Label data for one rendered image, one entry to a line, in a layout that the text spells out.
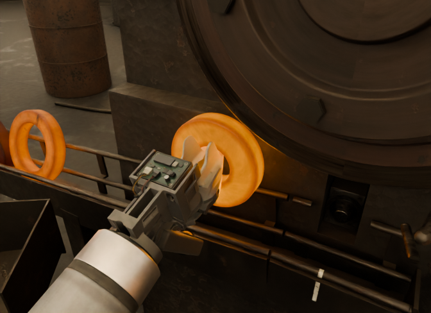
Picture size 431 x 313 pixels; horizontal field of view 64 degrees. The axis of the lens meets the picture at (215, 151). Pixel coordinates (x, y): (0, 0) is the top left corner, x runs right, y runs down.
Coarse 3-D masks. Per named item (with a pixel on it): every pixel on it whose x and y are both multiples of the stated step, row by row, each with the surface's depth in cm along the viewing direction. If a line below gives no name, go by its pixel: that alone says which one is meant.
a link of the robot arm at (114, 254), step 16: (96, 240) 38; (112, 240) 37; (128, 240) 37; (80, 256) 37; (96, 256) 36; (112, 256) 36; (128, 256) 36; (144, 256) 37; (112, 272) 35; (128, 272) 36; (144, 272) 37; (128, 288) 36; (144, 288) 37
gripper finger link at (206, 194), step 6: (216, 174) 49; (222, 174) 51; (216, 180) 49; (210, 186) 48; (216, 186) 48; (204, 192) 47; (210, 192) 47; (216, 192) 47; (204, 198) 47; (210, 198) 47; (216, 198) 48; (204, 204) 47; (210, 204) 47; (198, 210) 47; (204, 210) 46
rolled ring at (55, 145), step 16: (32, 112) 83; (16, 128) 87; (48, 128) 81; (16, 144) 88; (48, 144) 82; (64, 144) 83; (16, 160) 89; (48, 160) 82; (64, 160) 84; (48, 176) 83
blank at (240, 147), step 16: (192, 128) 53; (208, 128) 51; (224, 128) 50; (240, 128) 51; (176, 144) 56; (224, 144) 51; (240, 144) 50; (256, 144) 51; (240, 160) 51; (256, 160) 50; (224, 176) 57; (240, 176) 52; (256, 176) 51; (224, 192) 55; (240, 192) 53
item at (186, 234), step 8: (168, 232) 43; (176, 232) 48; (184, 232) 51; (160, 240) 43; (168, 240) 43; (176, 240) 45; (184, 240) 47; (192, 240) 49; (200, 240) 52; (160, 248) 43; (168, 248) 44; (176, 248) 46; (184, 248) 48; (192, 248) 50; (200, 248) 52
